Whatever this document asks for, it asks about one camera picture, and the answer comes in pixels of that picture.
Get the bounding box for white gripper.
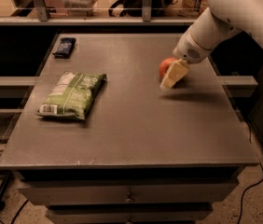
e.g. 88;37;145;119
159;26;215;90

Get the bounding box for red apple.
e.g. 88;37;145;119
159;57;175;77

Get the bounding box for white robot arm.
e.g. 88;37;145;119
160;0;263;90

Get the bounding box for grey drawer cabinet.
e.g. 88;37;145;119
0;34;257;224

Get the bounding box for green chip bag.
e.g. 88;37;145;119
37;71;106;120

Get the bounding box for dark blue snack packet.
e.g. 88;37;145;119
53;37;76;59

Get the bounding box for clear plastic container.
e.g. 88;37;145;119
62;0;97;16

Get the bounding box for metal drawer knob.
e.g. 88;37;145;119
125;193;134;203

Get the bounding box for grey metal railing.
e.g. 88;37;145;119
0;0;199;27

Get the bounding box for black floor cable right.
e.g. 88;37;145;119
236;121;263;224

